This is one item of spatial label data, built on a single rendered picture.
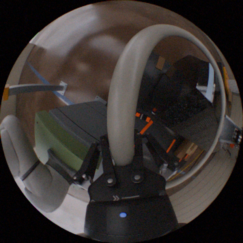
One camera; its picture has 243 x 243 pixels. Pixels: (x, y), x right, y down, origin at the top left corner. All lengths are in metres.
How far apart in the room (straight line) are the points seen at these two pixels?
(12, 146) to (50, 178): 0.17
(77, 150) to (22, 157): 0.23
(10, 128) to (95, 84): 1.06
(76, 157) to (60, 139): 0.09
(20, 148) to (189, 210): 6.11
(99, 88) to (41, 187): 1.10
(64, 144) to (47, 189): 0.20
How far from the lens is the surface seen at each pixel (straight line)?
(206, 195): 5.74
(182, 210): 6.07
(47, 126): 0.35
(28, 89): 1.06
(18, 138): 0.32
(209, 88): 0.51
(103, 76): 1.12
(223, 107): 0.45
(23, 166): 0.32
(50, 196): 0.33
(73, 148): 0.30
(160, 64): 1.26
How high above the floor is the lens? 1.04
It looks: 73 degrees down
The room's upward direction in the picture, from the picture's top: 175 degrees counter-clockwise
